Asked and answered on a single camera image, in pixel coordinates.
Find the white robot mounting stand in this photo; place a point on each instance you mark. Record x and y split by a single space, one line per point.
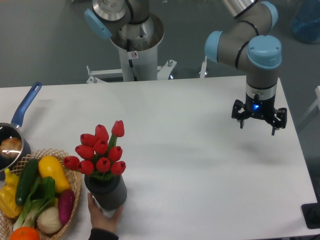
135 66

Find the purple eggplant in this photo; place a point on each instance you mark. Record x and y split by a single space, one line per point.
65 205

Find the green cucumber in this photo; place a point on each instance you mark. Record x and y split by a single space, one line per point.
25 181

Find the white garlic bulb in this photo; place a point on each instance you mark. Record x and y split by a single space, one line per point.
48 221

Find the dark sleeve forearm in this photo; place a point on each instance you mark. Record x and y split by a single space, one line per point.
101 234

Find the red tulip bouquet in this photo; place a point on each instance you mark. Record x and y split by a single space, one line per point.
99 156

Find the yellow bell pepper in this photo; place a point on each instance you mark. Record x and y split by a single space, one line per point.
7 195

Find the blue bag in background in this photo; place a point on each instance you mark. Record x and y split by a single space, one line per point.
305 24

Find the white frame at right edge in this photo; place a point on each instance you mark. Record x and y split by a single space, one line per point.
311 112

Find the green bok choy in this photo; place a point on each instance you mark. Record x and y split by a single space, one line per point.
41 195

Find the black device at table edge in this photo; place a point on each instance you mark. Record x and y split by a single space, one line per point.
311 214

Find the orange fruit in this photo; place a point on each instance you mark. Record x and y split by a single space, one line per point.
25 233

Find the silver robot arm base left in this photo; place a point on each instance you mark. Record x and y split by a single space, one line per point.
128 23

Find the bread roll in pan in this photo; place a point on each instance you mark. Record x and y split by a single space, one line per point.
11 147

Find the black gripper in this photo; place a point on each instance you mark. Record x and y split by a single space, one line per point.
262 110

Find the yellow squash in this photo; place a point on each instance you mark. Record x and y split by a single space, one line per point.
50 166

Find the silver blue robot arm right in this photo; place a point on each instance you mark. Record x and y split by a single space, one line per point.
248 47

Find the person hand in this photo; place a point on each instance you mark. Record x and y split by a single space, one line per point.
101 221

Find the grey ribbed vase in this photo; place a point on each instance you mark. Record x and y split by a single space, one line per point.
110 195

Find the woven wicker basket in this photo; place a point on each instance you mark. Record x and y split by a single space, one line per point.
75 182

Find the blue handled saucepan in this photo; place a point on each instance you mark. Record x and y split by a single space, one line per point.
12 129

